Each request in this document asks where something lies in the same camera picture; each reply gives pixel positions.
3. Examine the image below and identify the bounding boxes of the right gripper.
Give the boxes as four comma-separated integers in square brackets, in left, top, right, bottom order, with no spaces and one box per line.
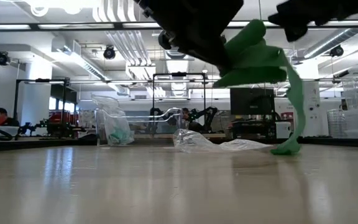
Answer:
[267,0,358,43]

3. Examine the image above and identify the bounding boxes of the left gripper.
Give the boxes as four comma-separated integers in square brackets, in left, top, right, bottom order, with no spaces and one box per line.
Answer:
[137,0,244,77]

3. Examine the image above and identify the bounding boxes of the green bandage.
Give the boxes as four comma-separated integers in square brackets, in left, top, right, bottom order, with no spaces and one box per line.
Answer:
[213,19,307,156]

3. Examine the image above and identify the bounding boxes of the clear plastic container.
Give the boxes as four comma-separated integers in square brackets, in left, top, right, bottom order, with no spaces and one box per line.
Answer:
[94,107,185,146]

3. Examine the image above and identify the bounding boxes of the white LED light bar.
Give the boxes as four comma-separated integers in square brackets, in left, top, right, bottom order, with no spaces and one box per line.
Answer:
[309,19,358,27]
[227,21,279,27]
[0,24,31,30]
[122,22,162,29]
[37,23,115,30]

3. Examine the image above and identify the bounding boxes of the black ceiling spotlight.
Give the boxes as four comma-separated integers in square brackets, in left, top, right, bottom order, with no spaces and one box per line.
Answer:
[330,44,345,58]
[0,51,11,67]
[103,45,117,60]

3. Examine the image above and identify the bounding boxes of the black monitor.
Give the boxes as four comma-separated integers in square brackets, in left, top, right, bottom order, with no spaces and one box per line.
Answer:
[230,87,276,116]

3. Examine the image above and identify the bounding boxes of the person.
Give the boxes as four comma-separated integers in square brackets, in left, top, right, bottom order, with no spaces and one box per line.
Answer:
[0,107,21,128]
[181,107,204,132]

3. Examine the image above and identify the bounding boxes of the wooden workstation table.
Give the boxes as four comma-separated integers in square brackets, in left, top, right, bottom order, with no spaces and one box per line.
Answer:
[134,133,227,140]

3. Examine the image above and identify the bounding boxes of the black equipment rack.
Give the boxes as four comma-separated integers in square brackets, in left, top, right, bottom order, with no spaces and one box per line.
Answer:
[231,112,281,139]

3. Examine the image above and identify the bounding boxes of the white ceiling pipe rack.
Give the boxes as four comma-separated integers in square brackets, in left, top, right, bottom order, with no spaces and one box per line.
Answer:
[93,0,154,68]

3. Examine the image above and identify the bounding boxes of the white box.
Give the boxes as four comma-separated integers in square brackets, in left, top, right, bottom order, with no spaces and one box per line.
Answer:
[275,121,292,139]

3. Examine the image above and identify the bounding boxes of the clear plastic bin stack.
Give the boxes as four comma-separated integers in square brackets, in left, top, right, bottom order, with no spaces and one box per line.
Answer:
[326,70,358,139]

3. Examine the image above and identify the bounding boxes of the red tool chest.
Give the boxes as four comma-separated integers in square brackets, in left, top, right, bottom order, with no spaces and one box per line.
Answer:
[48,110,79,138]

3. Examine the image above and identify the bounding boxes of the silver ceiling duct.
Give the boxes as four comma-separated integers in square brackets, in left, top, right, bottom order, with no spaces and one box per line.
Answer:
[303,9,358,60]

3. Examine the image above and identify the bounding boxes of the black workstation frame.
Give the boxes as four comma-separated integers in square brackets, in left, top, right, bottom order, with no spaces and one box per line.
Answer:
[12,78,71,128]
[152,72,207,139]

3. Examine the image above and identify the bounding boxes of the red wall sign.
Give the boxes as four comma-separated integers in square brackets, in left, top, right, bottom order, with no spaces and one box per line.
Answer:
[280,111,294,123]

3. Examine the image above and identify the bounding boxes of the white air duct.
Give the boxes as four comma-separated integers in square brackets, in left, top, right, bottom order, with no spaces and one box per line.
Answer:
[50,36,130,96]

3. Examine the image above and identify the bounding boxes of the black metal rig frame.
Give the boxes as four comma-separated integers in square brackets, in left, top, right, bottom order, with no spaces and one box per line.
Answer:
[0,19,358,146]

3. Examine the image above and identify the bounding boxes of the white ceiling cable loop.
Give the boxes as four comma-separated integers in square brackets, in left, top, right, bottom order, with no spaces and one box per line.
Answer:
[29,0,50,17]

